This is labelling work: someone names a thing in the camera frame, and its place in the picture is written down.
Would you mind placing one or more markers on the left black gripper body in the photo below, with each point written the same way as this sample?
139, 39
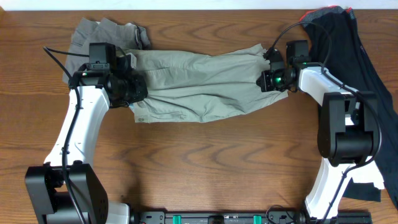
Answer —
129, 89

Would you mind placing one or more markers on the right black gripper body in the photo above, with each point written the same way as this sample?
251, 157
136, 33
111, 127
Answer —
274, 80

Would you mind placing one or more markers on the khaki beige shorts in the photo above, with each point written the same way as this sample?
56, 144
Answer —
189, 87

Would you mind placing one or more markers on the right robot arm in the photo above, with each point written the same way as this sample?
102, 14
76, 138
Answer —
349, 133

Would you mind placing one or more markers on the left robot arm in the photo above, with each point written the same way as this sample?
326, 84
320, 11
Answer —
65, 188

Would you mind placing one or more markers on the folded grey shorts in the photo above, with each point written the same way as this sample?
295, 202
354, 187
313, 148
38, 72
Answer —
129, 37

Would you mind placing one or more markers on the black garment with red trim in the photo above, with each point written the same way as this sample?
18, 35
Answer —
333, 32

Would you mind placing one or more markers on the white cloth piece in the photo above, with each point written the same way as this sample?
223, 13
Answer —
369, 174

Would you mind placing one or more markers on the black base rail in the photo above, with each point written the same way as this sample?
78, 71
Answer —
221, 218

